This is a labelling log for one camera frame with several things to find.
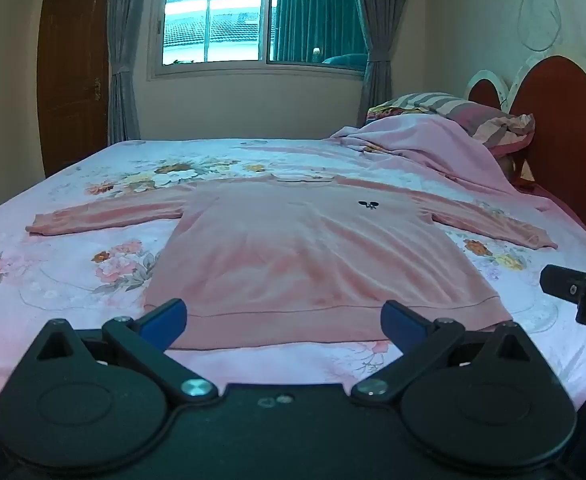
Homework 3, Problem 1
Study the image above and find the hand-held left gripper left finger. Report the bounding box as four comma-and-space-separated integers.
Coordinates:
22, 298, 220, 404

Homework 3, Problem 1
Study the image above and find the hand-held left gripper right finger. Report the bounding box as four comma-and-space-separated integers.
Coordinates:
350, 300, 550, 406

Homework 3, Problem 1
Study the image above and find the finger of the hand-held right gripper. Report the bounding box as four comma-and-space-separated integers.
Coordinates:
540, 263, 586, 306

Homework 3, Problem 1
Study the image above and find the pink long-sleeved sweater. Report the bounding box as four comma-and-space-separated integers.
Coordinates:
25, 174, 559, 351

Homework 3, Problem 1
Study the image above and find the bed with floral sheet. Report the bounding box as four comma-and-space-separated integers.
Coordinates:
0, 137, 586, 418

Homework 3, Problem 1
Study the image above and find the pink blanket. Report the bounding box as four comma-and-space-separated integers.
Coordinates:
330, 114, 549, 211

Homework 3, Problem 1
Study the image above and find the red and white headboard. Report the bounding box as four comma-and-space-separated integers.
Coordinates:
466, 55, 586, 241

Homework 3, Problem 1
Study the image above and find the striped pillow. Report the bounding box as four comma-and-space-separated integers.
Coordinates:
373, 92, 536, 153

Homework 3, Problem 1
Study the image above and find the brown wooden door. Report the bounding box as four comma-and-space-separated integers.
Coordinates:
37, 0, 112, 178

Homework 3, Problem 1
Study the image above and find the grey curtain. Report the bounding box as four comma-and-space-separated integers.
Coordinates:
107, 0, 166, 145
350, 0, 417, 129

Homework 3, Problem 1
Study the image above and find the white-framed window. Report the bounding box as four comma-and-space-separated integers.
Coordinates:
148, 0, 374, 81

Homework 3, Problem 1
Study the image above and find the teal pleated curtain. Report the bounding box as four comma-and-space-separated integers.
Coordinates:
275, 0, 369, 64

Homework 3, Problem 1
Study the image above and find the white wall cable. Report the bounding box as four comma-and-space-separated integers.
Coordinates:
516, 0, 565, 54

